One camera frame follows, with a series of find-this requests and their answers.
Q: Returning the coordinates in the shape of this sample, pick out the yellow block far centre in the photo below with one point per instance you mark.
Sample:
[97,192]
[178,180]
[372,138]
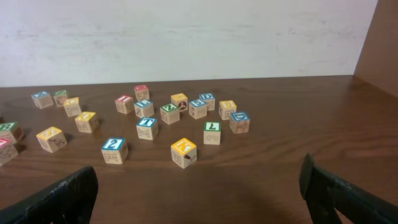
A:
[72,106]

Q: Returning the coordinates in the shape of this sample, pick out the red i block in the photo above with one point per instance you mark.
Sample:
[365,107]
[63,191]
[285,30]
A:
[124,104]
[7,151]

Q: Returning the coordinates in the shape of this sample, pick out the yellow block with ball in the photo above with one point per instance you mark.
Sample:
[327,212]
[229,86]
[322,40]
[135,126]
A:
[180,100]

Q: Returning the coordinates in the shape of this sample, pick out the blue 5 block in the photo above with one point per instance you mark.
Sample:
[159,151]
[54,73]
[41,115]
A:
[197,108]

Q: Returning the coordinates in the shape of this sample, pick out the green Z block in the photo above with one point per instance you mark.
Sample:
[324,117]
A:
[170,113]

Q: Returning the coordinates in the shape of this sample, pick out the blue X block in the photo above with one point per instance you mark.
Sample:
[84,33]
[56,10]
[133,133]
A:
[42,99]

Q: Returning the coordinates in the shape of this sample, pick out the red I block upper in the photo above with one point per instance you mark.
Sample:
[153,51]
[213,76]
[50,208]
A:
[124,104]

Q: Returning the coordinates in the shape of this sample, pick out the green N block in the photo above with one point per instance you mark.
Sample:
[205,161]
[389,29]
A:
[59,97]

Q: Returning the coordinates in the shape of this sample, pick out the yellow 8 block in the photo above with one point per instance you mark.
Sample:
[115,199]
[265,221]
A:
[226,108]

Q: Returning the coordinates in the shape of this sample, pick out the blue D block far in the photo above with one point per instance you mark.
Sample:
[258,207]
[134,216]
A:
[209,99]

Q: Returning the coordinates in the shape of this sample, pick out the blue L block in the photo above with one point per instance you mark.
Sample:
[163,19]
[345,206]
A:
[144,108]

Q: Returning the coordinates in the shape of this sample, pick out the yellow K block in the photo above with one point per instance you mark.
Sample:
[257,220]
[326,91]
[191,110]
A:
[184,152]

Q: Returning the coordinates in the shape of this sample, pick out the blue D block right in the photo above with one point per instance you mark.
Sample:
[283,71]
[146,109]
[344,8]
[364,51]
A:
[239,122]

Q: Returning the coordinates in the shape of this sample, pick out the yellow block near I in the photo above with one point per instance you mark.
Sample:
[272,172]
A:
[52,139]

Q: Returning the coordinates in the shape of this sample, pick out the red block far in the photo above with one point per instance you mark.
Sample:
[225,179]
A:
[142,92]

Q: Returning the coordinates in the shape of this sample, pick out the blue d block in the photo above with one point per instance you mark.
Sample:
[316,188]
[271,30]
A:
[239,122]
[209,99]

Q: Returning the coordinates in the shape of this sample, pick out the green B block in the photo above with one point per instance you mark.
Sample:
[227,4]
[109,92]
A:
[11,131]

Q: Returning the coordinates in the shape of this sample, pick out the blue 2 block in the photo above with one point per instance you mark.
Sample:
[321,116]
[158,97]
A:
[114,151]

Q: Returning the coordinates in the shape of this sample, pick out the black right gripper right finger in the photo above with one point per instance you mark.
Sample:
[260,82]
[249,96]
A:
[326,194]

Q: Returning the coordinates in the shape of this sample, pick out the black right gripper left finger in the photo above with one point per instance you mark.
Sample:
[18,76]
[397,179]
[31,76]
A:
[69,200]

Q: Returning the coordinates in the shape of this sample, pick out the blue T block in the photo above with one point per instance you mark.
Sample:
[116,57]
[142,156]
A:
[147,128]

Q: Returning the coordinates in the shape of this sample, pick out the red I block lower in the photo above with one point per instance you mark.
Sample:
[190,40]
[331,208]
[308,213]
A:
[7,151]

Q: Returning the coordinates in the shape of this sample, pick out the green 7 block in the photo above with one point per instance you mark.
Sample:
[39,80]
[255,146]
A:
[212,133]

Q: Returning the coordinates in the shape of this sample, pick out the yellow block middle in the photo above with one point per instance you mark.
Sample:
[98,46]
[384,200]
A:
[87,122]

